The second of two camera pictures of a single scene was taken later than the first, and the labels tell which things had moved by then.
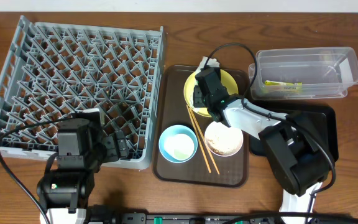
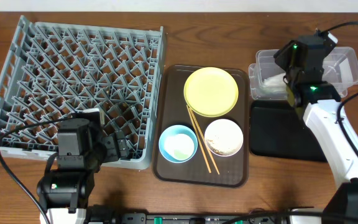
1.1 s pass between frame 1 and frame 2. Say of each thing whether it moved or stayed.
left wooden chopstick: stayed
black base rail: stayed
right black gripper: moved
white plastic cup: stayed
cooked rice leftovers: stayed
